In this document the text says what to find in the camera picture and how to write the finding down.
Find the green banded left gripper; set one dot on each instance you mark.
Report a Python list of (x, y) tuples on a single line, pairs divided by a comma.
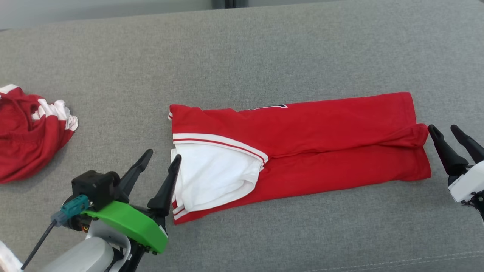
[(128, 223)]

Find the red shorts with white stripes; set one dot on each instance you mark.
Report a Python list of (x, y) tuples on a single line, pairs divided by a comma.
[(22, 151)]

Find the red jersey with white trim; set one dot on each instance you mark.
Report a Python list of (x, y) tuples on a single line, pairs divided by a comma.
[(321, 124)]

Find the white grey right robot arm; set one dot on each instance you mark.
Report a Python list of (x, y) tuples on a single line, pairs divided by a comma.
[(479, 206)]

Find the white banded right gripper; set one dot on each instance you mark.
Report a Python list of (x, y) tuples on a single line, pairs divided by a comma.
[(469, 181)]

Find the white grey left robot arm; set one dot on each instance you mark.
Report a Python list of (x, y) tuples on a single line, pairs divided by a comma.
[(83, 257)]

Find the grey partition post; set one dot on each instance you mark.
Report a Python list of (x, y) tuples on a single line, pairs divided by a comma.
[(230, 3)]

